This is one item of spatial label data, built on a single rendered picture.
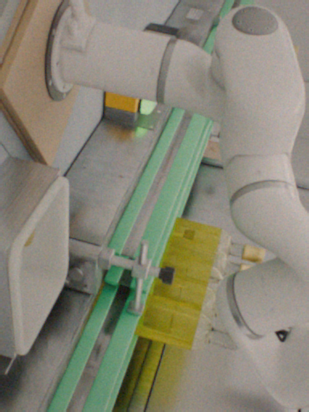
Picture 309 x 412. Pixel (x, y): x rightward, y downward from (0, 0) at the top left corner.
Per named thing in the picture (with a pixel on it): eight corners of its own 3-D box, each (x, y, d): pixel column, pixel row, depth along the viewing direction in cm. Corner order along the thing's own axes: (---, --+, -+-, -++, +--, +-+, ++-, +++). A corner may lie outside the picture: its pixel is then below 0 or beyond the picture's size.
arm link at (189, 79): (155, 121, 84) (261, 145, 82) (158, 53, 73) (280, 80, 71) (172, 76, 89) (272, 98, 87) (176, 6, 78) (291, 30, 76)
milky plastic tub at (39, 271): (-34, 346, 80) (22, 364, 79) (-55, 235, 66) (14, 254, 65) (19, 263, 93) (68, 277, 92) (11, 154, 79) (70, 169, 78)
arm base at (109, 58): (37, 39, 73) (151, 64, 71) (69, -31, 77) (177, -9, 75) (59, 107, 87) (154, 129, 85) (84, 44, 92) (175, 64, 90)
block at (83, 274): (56, 288, 97) (95, 298, 96) (56, 249, 91) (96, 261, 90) (64, 273, 100) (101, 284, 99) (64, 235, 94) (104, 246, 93)
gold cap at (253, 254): (241, 257, 115) (262, 263, 115) (245, 241, 116) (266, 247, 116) (240, 261, 119) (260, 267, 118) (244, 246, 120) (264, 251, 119)
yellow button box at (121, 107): (101, 116, 122) (134, 124, 121) (103, 85, 117) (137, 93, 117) (112, 100, 128) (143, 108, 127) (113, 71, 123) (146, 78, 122)
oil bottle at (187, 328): (92, 323, 103) (206, 356, 100) (94, 304, 99) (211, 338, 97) (103, 301, 107) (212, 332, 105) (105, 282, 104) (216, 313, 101)
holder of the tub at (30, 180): (-32, 364, 84) (16, 380, 83) (-57, 233, 66) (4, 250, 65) (18, 283, 97) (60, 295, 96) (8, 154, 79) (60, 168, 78)
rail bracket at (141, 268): (94, 305, 97) (163, 325, 96) (99, 236, 86) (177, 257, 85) (100, 293, 100) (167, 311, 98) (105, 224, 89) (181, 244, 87)
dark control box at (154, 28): (137, 63, 143) (169, 70, 142) (140, 33, 138) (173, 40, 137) (146, 50, 149) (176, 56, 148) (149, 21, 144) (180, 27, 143)
